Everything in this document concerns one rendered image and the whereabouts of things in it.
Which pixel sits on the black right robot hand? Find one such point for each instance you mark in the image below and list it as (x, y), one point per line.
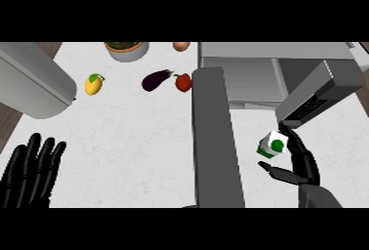
(302, 162)

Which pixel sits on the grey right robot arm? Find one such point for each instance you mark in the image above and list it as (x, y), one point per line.
(317, 197)

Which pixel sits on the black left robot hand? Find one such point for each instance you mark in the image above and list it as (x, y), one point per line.
(28, 175)

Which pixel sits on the purple eggplant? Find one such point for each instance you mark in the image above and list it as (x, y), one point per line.
(155, 80)

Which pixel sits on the dark grey microwave door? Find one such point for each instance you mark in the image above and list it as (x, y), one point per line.
(214, 140)

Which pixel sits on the grey microwave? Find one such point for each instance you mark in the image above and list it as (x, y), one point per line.
(288, 81)

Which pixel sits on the red bell pepper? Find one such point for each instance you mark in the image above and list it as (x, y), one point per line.
(183, 82)

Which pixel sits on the yellow mango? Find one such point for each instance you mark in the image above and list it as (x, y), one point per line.
(93, 84)

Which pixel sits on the pale grey rounded appliance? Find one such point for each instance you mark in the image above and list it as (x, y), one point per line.
(31, 81)

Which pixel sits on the brown egg-shaped item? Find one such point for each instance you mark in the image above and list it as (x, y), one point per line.
(180, 46)

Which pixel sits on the white and green milk carton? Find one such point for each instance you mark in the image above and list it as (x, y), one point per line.
(271, 146)

